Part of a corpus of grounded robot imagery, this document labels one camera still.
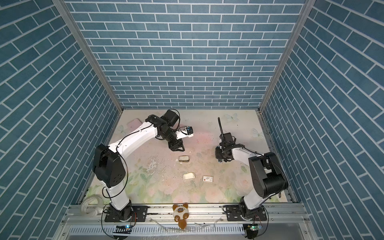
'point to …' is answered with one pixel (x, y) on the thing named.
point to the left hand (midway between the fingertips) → (182, 144)
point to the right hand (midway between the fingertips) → (217, 152)
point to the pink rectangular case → (134, 124)
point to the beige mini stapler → (184, 158)
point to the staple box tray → (187, 176)
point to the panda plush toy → (180, 213)
